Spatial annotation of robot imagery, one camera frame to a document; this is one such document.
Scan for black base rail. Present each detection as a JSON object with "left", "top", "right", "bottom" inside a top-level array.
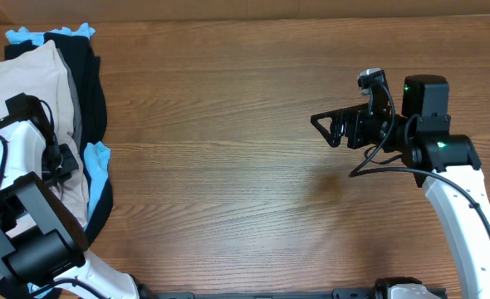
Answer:
[{"left": 139, "top": 287, "right": 448, "bottom": 299}]

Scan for black garment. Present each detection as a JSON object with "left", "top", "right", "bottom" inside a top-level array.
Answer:
[{"left": 4, "top": 33, "right": 113, "bottom": 245}]

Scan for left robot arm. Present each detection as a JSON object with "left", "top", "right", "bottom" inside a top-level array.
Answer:
[{"left": 0, "top": 93, "right": 151, "bottom": 298}]

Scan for light blue garment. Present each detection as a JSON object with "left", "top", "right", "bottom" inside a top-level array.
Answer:
[{"left": 5, "top": 22, "right": 112, "bottom": 299}]

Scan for grey garment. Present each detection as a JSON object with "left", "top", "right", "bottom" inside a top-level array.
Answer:
[{"left": 57, "top": 48, "right": 82, "bottom": 148}]

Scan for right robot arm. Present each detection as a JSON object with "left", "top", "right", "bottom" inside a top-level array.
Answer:
[{"left": 311, "top": 68, "right": 490, "bottom": 298}]

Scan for beige cotton shorts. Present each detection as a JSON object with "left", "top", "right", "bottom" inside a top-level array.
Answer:
[{"left": 0, "top": 42, "right": 89, "bottom": 226}]

